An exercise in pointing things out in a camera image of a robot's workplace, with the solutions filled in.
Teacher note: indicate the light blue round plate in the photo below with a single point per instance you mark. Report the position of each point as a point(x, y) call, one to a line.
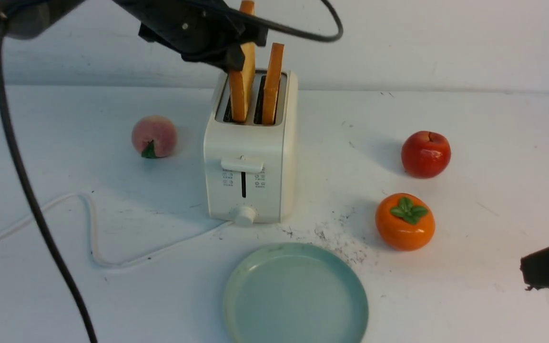
point(294, 293)

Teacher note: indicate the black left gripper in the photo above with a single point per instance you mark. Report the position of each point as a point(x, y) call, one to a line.
point(201, 31)

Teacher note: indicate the pink peach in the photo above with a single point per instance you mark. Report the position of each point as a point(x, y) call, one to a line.
point(154, 137)

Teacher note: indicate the orange persimmon with green leaf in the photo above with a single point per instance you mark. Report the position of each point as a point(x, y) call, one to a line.
point(405, 222)

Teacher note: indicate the toast slice slot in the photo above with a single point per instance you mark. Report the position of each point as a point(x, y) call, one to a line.
point(240, 85)
point(272, 82)

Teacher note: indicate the white two-slot toaster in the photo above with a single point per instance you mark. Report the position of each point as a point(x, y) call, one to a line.
point(250, 167)

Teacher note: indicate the red apple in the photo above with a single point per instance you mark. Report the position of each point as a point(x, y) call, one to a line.
point(425, 154)

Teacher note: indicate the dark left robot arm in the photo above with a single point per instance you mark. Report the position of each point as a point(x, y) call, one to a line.
point(27, 19)

